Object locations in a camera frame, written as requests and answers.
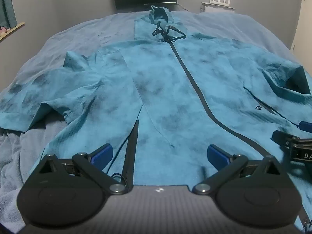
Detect white wardrobe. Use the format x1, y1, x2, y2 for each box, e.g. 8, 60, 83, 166
291, 0, 310, 51

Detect teal curtain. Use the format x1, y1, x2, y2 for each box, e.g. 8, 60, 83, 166
0, 0, 17, 30

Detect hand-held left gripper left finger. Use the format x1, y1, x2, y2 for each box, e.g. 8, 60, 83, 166
33, 144, 128, 196

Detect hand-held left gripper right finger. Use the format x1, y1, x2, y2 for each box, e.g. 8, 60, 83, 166
192, 144, 285, 196

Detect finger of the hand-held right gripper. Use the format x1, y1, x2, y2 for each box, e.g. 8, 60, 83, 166
272, 130, 294, 149
298, 121, 312, 134

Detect teal mottled zip jacket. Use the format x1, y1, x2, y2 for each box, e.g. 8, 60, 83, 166
0, 5, 312, 233

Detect white side table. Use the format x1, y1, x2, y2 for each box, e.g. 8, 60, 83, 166
200, 2, 236, 13

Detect wooden window sill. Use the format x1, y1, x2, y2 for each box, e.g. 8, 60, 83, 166
0, 22, 25, 41

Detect blue fleece blanket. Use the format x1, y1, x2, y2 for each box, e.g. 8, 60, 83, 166
0, 10, 312, 232

